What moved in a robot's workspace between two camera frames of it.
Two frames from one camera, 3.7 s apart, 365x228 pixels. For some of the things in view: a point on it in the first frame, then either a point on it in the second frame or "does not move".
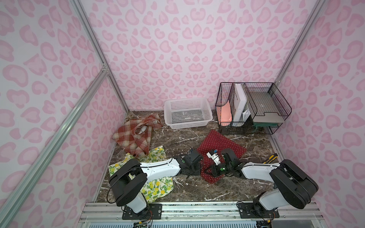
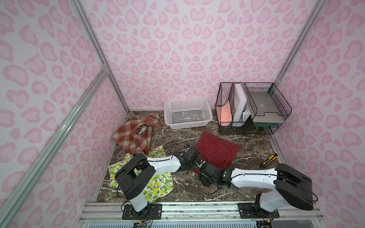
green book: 265,124 does not move
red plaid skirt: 135,135 does not move
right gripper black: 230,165 -> 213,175
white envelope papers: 245,114 does not move
